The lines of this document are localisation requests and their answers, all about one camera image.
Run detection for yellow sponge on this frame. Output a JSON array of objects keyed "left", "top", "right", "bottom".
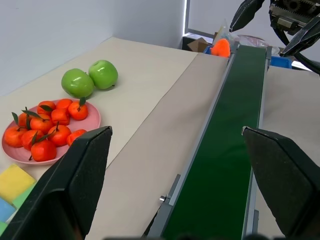
[{"left": 0, "top": 163, "right": 37, "bottom": 204}]

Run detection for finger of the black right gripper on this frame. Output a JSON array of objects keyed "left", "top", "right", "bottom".
[
  {"left": 229, "top": 0, "right": 263, "bottom": 33},
  {"left": 279, "top": 16, "right": 320, "bottom": 57}
]

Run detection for green conveyor belt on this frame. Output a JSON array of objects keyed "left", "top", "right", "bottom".
[{"left": 142, "top": 44, "right": 272, "bottom": 240}]

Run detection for blue plastic bin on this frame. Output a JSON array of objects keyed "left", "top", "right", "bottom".
[{"left": 202, "top": 46, "right": 293, "bottom": 69}]

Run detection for yellowish plastic bag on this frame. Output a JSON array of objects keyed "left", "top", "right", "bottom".
[{"left": 213, "top": 24, "right": 236, "bottom": 41}]

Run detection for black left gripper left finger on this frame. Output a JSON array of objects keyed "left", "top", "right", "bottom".
[{"left": 0, "top": 125, "right": 113, "bottom": 240}]

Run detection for clear plastic bag pink contents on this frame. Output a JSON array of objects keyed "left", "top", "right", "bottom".
[{"left": 236, "top": 34, "right": 271, "bottom": 48}]

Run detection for pink plate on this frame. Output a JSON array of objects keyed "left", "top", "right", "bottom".
[{"left": 1, "top": 98, "right": 102, "bottom": 166}]

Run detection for orange tangerine with leaf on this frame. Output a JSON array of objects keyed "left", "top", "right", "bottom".
[
  {"left": 28, "top": 133, "right": 58, "bottom": 163},
  {"left": 21, "top": 129, "right": 46, "bottom": 151},
  {"left": 3, "top": 125, "right": 28, "bottom": 148},
  {"left": 21, "top": 106, "right": 54, "bottom": 135},
  {"left": 47, "top": 121, "right": 72, "bottom": 147},
  {"left": 11, "top": 111, "right": 32, "bottom": 129},
  {"left": 67, "top": 96, "right": 89, "bottom": 121},
  {"left": 36, "top": 100, "right": 57, "bottom": 116}
]

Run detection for green apple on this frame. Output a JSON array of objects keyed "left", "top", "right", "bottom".
[
  {"left": 88, "top": 59, "right": 119, "bottom": 90},
  {"left": 61, "top": 68, "right": 95, "bottom": 99}
]

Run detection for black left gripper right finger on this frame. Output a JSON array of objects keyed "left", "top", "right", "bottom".
[{"left": 241, "top": 125, "right": 320, "bottom": 240}]

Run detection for brown cardboard box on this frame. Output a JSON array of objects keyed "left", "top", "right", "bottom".
[{"left": 187, "top": 37, "right": 212, "bottom": 54}]

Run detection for blue sponge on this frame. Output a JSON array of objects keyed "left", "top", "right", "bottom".
[{"left": 0, "top": 198, "right": 17, "bottom": 223}]

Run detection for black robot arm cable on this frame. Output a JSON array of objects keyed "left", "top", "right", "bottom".
[{"left": 269, "top": 9, "right": 320, "bottom": 75}]

